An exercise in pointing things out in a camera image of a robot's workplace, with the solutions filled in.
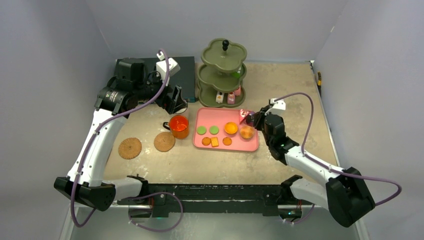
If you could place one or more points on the white roll cake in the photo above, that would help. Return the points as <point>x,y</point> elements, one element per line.
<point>219,97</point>

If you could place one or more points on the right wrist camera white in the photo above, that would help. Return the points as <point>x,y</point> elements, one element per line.
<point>276,106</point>

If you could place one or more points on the green macaron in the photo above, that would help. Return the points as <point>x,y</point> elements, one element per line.
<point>214,130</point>
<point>201,130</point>

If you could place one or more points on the yellow black tool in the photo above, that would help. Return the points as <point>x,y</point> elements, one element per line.
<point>319,82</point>

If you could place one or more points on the square yellow cracker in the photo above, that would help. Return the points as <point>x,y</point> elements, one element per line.
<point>214,142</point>

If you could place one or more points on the green three-tier stand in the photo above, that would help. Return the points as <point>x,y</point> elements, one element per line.
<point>219,59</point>

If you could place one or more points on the green macaron left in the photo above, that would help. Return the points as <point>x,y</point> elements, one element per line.
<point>201,130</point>

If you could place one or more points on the green macaron right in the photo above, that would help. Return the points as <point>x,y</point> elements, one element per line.
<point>214,130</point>

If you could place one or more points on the orange cookie left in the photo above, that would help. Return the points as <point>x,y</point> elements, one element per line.
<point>206,141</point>

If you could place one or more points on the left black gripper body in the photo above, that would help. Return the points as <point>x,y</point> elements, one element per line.
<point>165,101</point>

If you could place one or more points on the pink strawberry roll cake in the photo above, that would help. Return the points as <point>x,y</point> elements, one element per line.
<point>231,98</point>

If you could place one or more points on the orange bun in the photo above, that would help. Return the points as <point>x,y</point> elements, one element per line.
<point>247,132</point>

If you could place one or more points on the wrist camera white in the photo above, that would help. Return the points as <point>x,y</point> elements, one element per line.
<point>166,68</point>
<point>276,106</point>

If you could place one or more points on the green cake slice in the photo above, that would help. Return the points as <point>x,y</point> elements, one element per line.
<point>237,74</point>

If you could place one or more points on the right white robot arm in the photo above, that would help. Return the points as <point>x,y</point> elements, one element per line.
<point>343,192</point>

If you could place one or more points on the orange egg tart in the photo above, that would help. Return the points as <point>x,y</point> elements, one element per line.
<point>231,128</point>

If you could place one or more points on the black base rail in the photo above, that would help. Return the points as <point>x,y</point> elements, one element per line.
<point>268,200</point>

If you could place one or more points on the woven coaster right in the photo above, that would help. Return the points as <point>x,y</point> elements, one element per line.
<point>164,141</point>

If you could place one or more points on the white ribbed cup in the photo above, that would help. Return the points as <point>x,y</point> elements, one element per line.
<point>184,112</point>

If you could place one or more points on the orange cookie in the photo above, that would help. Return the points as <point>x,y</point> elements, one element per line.
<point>206,141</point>
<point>227,141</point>

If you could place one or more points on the orange translucent cup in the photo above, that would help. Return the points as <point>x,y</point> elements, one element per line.
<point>178,125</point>

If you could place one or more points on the orange cookie right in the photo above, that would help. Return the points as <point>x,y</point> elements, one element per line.
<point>227,141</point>

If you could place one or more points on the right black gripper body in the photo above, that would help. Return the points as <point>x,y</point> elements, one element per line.
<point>257,119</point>

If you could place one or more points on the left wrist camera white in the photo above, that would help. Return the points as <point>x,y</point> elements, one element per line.
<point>166,68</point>

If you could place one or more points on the pink serving tray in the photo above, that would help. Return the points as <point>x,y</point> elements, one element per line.
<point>208,116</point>

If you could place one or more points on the pink cake slice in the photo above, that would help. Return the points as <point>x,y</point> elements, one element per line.
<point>243,115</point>

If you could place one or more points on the dark network switch box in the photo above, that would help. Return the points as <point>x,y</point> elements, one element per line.
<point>185,77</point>

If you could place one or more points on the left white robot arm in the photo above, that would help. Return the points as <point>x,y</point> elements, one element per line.
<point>130,84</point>

